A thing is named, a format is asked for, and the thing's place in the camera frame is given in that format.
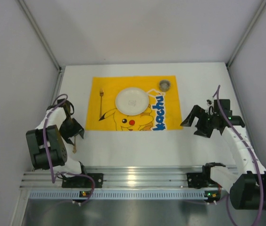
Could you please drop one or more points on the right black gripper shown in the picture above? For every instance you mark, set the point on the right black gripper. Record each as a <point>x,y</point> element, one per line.
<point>203,121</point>

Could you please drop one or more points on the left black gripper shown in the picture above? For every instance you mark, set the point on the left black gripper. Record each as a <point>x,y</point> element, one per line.
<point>74,128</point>

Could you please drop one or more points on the gold spoon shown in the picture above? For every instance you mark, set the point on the gold spoon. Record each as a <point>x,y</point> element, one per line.
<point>74,145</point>

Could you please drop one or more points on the speckled small cup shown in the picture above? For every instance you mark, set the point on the speckled small cup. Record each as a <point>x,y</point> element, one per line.
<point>164,85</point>

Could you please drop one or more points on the gold fork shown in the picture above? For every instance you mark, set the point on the gold fork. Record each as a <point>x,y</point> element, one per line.
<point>101,96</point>

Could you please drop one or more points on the white ceramic plate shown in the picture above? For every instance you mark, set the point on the white ceramic plate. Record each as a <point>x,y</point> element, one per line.
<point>132,101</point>

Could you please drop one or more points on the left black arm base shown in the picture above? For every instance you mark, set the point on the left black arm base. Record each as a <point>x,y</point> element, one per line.
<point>82,182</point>

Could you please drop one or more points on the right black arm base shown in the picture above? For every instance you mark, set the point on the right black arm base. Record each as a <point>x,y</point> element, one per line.
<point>196,180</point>

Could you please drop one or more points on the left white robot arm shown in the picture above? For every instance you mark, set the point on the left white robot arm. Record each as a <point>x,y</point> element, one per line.
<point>51,143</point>

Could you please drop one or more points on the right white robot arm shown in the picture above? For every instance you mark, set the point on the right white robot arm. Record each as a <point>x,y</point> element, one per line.
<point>247,188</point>

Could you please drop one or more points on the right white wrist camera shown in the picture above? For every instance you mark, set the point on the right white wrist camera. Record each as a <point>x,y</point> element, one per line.
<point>210,108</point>

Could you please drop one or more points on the aluminium mounting rail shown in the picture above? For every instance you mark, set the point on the aluminium mounting rail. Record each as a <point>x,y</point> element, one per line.
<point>120,177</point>

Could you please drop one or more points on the perforated cable tray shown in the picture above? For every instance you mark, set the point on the perforated cable tray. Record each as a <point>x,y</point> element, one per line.
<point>127,195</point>

